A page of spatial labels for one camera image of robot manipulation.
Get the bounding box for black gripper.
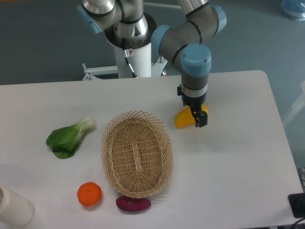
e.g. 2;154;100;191
177;84;208;128

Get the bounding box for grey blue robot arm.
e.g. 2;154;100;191
77;0;226;127

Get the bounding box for woven wicker basket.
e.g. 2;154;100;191
102;110;173;198

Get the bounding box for purple sweet potato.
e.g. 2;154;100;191
116;196;151;212

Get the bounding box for black device at edge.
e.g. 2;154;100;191
288;193;305;218

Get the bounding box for orange tangerine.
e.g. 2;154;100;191
77;182;102;207

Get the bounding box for green bok choy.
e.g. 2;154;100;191
46;117;96;159

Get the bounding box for blue object in corner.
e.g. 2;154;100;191
281;0;305;21

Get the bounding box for white cylindrical bottle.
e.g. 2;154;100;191
0;185;34;227

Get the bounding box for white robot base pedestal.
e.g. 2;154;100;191
82;13;167;81

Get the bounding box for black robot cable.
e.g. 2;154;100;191
122;38;139;79

